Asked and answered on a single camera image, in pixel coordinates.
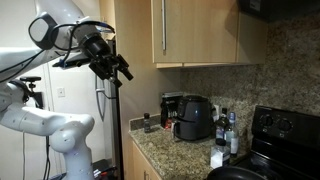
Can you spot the dark glass bottles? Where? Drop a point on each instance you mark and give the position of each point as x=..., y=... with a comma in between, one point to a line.
x=232, y=133

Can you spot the black electric stove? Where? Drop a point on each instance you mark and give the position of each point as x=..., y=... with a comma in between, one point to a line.
x=286, y=146

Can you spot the black air fryer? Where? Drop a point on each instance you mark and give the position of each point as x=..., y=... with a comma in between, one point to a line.
x=193, y=116

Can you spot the cabinet door beside fridge panel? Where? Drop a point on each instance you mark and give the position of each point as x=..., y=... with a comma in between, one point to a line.
x=168, y=65

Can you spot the dark pepper shaker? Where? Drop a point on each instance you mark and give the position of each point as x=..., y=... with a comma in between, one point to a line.
x=147, y=123

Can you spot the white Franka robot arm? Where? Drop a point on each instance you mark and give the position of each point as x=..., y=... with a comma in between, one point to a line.
x=66, y=133

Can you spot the light wood cabinet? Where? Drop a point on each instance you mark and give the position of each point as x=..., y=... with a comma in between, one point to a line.
x=140, y=163
x=251, y=40

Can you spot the light wood lower cabinet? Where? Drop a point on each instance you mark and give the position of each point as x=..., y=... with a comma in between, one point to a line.
x=140, y=163

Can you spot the cabinet door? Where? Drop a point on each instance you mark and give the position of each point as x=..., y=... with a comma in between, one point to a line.
x=200, y=30
x=168, y=65

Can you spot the light wood upper cabinet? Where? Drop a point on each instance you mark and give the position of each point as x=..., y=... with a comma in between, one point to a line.
x=251, y=40

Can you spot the white salt container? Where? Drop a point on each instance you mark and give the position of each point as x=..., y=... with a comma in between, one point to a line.
x=219, y=155

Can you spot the white wall light switch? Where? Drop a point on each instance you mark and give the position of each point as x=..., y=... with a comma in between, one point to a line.
x=60, y=92

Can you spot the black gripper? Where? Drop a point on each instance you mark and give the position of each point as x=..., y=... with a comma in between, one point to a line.
x=103, y=68

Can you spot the tall wood side panel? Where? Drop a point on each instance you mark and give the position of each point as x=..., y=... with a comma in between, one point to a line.
x=136, y=40

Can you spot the black coffee maker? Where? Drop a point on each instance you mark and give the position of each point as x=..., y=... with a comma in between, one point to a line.
x=167, y=108

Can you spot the stainless steel refrigerator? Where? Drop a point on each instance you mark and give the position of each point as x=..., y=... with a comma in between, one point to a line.
x=113, y=126

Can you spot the black stove knob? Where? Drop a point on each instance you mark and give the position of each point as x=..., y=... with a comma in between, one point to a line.
x=267, y=120
x=285, y=125

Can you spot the black camera stand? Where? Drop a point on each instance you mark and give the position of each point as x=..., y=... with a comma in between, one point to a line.
x=31, y=90

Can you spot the dark glass oil bottle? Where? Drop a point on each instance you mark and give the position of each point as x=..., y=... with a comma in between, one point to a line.
x=221, y=123

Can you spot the black frying pan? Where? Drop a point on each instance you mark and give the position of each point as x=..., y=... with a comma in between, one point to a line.
x=233, y=174

